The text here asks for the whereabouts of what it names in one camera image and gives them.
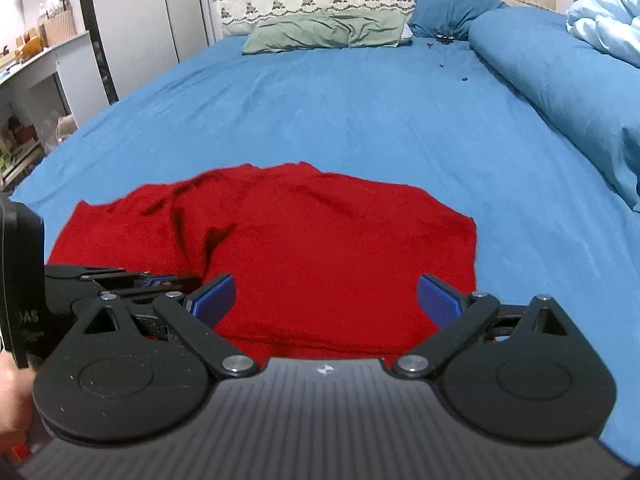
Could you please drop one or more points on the grey and white wardrobe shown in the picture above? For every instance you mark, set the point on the grey and white wardrobe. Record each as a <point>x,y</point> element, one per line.
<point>145,25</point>

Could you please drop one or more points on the black curved pole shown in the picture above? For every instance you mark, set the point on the black curved pole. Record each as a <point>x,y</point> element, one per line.
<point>97,40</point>

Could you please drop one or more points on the green pillow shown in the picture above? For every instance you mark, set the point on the green pillow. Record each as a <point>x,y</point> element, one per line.
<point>325,30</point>

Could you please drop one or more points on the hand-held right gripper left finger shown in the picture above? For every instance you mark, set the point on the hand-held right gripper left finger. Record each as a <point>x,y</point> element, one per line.
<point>216,298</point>

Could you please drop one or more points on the blue bed sheet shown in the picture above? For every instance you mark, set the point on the blue bed sheet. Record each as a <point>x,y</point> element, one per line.
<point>350,110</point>

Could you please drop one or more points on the orange desk ornament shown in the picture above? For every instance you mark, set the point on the orange desk ornament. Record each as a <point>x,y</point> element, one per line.
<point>29,48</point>

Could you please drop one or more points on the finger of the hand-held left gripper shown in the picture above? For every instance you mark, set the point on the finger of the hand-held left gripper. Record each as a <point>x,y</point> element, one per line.
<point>160,281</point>
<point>100,272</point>

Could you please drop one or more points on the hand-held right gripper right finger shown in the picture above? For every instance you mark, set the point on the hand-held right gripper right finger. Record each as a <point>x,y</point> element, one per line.
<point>440,301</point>

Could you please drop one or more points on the blue rolled duvet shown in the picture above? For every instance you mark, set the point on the blue rolled duvet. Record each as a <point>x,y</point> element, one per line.
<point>560,90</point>

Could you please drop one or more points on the red shirt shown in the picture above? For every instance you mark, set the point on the red shirt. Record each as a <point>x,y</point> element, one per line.
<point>310,250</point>

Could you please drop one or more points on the white desk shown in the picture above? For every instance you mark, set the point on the white desk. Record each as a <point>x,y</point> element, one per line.
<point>37,70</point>

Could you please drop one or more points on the woven basket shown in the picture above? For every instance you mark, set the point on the woven basket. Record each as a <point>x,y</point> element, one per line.
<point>60,27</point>

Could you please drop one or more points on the blue pillow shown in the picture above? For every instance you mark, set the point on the blue pillow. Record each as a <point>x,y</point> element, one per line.
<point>447,2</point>

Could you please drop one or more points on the black hair clip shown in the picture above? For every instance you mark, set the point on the black hair clip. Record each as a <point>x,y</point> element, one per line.
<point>445,38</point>

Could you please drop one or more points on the person's left hand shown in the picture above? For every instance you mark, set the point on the person's left hand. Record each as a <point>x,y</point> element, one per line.
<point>12,395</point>

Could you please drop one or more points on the light blue blanket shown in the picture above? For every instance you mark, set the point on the light blue blanket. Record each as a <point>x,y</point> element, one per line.
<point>607,20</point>

